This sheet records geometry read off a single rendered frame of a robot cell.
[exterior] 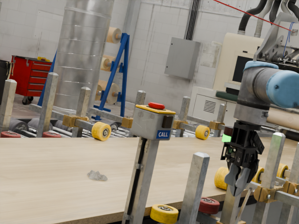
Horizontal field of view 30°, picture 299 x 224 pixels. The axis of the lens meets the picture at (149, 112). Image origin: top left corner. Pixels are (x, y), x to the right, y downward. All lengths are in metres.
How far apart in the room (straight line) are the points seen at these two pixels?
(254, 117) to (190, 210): 0.31
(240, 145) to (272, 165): 0.47
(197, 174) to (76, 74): 4.17
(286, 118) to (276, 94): 3.06
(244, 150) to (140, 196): 0.34
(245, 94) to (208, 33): 10.40
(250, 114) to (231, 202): 0.37
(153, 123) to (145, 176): 0.13
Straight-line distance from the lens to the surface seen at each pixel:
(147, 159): 1.30
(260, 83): 1.45
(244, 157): 1.51
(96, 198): 1.65
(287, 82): 1.40
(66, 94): 5.65
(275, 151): 1.97
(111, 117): 3.13
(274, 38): 4.83
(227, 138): 1.75
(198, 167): 1.53
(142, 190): 1.32
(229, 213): 1.78
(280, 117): 4.47
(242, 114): 1.52
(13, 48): 10.53
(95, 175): 1.85
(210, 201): 1.88
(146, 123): 1.28
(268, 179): 1.98
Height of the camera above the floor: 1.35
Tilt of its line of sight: 6 degrees down
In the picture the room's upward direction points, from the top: 12 degrees clockwise
